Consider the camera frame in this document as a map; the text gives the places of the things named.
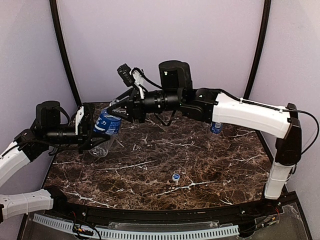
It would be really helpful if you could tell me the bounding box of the white blue bottle cap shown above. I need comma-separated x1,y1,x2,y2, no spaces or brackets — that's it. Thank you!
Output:
172,173,180,182

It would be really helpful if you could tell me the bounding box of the black corner post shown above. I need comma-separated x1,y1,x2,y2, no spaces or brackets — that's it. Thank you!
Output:
243,0,272,99
49,0,82,107

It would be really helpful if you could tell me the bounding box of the black table front rail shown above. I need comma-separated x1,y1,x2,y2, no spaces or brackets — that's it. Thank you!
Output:
44,185,282,226

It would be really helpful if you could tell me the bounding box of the grey slotted cable duct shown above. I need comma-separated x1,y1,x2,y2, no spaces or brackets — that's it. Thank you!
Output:
32,213,240,240

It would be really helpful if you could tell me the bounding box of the Pocari Sweat bottle blue label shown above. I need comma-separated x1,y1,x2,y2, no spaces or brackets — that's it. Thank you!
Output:
88,99,123,158

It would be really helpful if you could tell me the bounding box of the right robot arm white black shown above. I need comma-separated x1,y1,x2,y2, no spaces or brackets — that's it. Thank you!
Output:
108,60,302,200

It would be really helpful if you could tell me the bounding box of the black right corner post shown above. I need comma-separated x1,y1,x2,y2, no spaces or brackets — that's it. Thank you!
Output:
243,0,272,99

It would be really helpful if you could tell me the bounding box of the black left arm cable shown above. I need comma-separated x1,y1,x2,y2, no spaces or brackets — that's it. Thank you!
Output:
48,109,76,156

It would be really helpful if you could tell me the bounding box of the black left corner post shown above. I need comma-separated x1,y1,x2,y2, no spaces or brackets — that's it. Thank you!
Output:
49,0,82,107

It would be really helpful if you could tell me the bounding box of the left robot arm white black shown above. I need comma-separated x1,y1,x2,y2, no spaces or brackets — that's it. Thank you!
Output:
0,100,110,221

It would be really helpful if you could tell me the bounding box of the small circuit board with wires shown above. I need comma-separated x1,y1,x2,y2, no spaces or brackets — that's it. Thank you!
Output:
71,224,94,239

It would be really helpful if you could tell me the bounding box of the Pepsi bottle blue label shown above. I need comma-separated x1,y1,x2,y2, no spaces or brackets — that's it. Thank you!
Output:
209,122,223,135

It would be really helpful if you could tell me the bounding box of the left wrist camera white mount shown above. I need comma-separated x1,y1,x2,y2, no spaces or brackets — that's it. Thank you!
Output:
74,106,85,136

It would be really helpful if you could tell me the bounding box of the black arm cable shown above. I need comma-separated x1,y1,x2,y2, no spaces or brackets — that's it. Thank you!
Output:
48,109,76,156
219,91,316,176

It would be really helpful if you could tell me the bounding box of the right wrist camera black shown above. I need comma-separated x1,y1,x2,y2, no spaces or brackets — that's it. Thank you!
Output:
117,63,147,99

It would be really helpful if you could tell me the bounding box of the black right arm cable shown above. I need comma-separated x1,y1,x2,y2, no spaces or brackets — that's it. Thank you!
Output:
219,91,316,176

